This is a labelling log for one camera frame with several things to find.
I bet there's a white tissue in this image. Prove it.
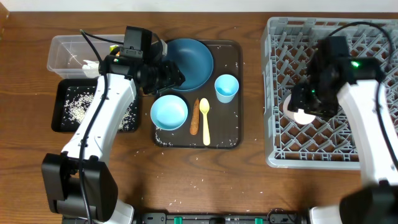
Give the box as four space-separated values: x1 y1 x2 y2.
82 60 100 78

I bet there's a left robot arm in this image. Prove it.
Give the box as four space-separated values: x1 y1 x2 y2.
41 40 185 223

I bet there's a white rice pile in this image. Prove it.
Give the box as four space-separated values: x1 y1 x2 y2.
61 92 139 132

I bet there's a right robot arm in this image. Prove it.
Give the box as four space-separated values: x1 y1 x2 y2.
284 36 397 223

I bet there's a dark blue plate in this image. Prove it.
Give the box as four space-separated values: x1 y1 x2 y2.
165 39 214 91

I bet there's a pink cup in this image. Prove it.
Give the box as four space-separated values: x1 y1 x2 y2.
283 94 316 125

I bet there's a light blue bowl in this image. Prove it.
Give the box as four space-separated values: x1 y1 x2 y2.
150 95 188 131

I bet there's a dark brown serving tray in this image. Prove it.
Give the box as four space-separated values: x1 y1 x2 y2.
152 40 243 149

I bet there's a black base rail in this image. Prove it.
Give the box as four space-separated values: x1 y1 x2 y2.
132 212 309 224

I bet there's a clear plastic bin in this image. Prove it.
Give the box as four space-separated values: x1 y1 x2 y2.
47 34 124 79

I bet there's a yellow plastic spoon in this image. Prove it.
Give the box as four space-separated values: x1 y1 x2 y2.
200 98 211 146

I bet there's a light blue cup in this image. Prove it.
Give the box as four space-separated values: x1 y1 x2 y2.
215 74 239 103

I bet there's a grey dishwasher rack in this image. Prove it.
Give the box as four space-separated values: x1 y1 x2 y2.
261 17 397 170

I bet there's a yellow snack wrapper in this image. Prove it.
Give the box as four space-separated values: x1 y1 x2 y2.
109 45 120 52

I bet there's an orange carrot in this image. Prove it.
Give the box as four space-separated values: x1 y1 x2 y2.
190 99 200 135

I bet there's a black rectangular tray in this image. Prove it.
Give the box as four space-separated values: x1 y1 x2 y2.
51 79 141 133

